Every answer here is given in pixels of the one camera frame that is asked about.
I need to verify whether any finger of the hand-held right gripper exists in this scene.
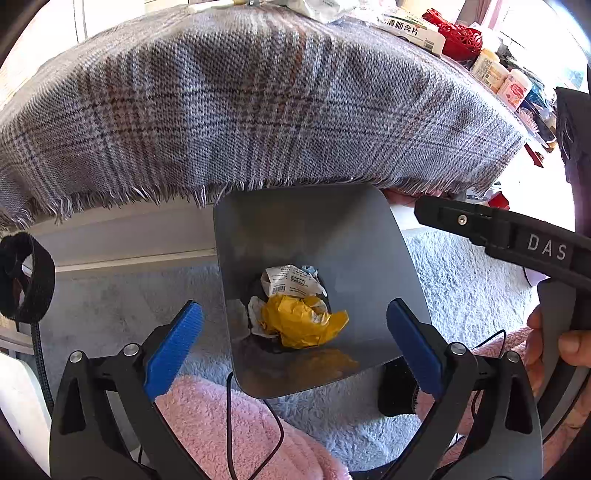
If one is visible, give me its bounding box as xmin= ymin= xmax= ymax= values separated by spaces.
xmin=414 ymin=196 xmax=511 ymax=252

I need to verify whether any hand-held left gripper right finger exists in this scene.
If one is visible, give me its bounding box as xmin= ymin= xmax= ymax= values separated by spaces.
xmin=385 ymin=298 xmax=546 ymax=480

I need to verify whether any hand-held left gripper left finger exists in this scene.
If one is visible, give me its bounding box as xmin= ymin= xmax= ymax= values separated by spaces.
xmin=48 ymin=300 xmax=204 ymax=480

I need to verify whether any grey trash bin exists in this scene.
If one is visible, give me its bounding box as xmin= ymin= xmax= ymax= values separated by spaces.
xmin=212 ymin=185 xmax=432 ymax=400

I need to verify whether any white green medicine box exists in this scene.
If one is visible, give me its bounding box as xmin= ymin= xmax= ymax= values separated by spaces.
xmin=376 ymin=7 xmax=446 ymax=56

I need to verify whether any person's right hand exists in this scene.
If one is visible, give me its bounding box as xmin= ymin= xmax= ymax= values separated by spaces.
xmin=526 ymin=307 xmax=591 ymax=398

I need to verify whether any white crumpled tissue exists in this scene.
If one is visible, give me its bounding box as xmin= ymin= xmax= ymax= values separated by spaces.
xmin=248 ymin=295 xmax=278 ymax=337

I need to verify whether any pink fleece cloth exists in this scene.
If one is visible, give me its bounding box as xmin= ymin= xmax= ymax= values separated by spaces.
xmin=462 ymin=325 xmax=546 ymax=416
xmin=154 ymin=374 xmax=352 ymax=480

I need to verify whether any yellow crumpled wrapper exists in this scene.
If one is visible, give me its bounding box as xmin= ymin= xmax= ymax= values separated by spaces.
xmin=261 ymin=294 xmax=350 ymax=350

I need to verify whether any pink hairbrush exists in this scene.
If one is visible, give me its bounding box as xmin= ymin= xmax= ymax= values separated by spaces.
xmin=517 ymin=108 xmax=541 ymax=134

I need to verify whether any white crumpled barcode paper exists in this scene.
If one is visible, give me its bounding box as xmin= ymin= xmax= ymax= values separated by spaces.
xmin=260 ymin=264 xmax=326 ymax=298

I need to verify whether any white jar pink label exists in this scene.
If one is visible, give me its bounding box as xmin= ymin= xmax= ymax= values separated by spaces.
xmin=496 ymin=68 xmax=534 ymax=112

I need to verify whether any cream labelled bottle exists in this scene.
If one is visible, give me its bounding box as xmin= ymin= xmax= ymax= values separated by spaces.
xmin=470 ymin=48 xmax=509 ymax=95

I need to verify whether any red mesh ornament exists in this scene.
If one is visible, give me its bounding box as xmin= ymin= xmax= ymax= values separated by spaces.
xmin=422 ymin=8 xmax=485 ymax=61

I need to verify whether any grey plaid fringed cloth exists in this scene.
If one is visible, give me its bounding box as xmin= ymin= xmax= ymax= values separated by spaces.
xmin=0 ymin=4 xmax=527 ymax=232

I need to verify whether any thin black cable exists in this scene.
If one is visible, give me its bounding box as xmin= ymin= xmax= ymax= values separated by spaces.
xmin=225 ymin=369 xmax=284 ymax=480

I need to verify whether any black braided cable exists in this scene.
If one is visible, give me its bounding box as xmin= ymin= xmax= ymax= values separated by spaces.
xmin=28 ymin=318 xmax=56 ymax=416

